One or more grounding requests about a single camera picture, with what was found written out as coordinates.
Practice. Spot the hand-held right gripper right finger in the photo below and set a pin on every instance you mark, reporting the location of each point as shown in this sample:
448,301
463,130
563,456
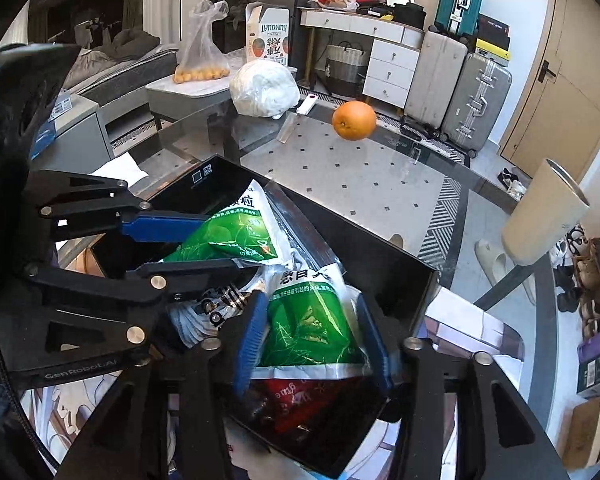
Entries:
376,347

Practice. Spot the patterned floor rug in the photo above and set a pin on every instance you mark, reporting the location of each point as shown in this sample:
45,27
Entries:
432,240

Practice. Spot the black flat box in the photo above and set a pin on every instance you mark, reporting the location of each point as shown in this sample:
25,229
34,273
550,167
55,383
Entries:
495,30

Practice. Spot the clear bag of kumquats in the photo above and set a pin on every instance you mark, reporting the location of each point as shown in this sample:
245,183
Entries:
200,55

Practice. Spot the yellow and black box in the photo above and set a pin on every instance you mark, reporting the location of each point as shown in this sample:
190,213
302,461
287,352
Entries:
492,52

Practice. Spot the beige suitcase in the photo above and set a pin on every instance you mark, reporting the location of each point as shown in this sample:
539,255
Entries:
436,80

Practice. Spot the white plastic bag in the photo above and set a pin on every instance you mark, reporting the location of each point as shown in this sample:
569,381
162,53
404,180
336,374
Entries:
265,87

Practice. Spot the red snack packet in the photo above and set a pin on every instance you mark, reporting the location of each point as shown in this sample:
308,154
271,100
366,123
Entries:
300,405

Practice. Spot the grey nightstand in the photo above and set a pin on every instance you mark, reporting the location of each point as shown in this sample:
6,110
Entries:
77,127

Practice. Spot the white fruit carton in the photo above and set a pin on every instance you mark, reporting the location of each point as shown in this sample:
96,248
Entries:
267,35

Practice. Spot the blue packet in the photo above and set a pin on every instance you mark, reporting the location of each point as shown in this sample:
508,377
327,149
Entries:
47,132

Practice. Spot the small white device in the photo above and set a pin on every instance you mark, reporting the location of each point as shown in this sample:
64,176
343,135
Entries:
307,105

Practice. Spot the white paper sheet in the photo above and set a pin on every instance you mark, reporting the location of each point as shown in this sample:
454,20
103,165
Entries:
120,167

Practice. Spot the white curtain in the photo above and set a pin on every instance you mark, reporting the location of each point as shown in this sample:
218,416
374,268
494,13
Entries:
162,0

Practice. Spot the silver suitcase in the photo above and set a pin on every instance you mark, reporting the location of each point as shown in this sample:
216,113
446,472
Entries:
475,102

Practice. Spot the green and white packet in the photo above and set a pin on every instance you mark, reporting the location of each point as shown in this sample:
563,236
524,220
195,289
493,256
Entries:
310,332
235,230

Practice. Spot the cream trash bin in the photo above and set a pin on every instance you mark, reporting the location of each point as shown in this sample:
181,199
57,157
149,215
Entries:
545,215

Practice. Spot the white side table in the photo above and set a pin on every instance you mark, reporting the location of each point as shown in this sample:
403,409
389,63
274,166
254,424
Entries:
190,94

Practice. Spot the bed with grey bedding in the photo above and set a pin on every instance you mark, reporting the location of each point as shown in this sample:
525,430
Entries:
120,62

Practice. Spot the black bag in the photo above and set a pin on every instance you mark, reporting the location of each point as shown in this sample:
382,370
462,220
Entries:
406,14

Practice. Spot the pile of shoes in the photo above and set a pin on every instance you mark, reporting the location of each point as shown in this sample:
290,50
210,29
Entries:
511,182

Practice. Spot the printed cartoon table mat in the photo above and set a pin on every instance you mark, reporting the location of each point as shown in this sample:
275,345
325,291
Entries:
480,332

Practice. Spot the wooden shoe rack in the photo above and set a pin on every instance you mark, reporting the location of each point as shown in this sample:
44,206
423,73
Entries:
597,280

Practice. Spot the cream slipper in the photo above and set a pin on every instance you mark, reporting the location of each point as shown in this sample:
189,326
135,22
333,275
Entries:
492,260

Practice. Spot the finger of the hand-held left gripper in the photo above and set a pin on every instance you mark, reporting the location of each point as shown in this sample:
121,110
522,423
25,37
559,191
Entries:
165,223
190,277

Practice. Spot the brown cardboard box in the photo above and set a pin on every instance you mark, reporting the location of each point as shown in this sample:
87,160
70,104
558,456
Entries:
587,427

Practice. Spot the white desk with drawers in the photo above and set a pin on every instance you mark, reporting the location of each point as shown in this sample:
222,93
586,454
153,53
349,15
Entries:
375,50

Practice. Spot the wicker basket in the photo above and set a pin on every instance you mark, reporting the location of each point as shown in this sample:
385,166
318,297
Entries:
346,62

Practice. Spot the tan door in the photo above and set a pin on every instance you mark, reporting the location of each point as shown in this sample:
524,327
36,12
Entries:
565,85

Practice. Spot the black cardboard box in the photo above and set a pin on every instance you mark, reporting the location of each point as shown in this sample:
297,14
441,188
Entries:
390,280

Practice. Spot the orange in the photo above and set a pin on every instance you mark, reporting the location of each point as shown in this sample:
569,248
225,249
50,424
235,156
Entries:
354,120

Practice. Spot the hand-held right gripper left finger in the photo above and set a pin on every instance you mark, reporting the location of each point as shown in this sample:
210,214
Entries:
250,345

